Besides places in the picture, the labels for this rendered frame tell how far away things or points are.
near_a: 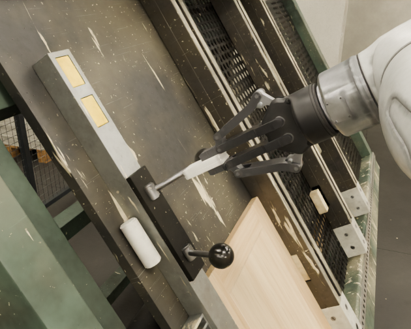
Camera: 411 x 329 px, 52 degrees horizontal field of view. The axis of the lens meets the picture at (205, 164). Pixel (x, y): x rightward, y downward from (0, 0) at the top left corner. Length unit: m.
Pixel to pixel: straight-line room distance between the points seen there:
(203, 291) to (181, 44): 0.57
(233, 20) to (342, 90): 0.95
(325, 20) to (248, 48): 3.26
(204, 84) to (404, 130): 0.73
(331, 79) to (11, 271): 0.42
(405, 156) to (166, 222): 0.44
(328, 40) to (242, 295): 3.98
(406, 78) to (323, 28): 4.30
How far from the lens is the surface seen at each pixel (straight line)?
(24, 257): 0.52
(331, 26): 4.67
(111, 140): 0.69
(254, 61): 1.44
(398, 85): 0.39
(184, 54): 1.04
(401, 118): 0.37
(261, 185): 1.07
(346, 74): 0.54
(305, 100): 0.55
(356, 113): 0.53
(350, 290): 1.50
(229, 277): 0.87
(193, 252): 0.70
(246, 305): 0.91
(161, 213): 0.70
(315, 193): 1.48
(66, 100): 0.69
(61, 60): 0.70
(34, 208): 0.67
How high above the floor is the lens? 1.81
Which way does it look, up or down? 24 degrees down
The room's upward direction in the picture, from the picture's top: straight up
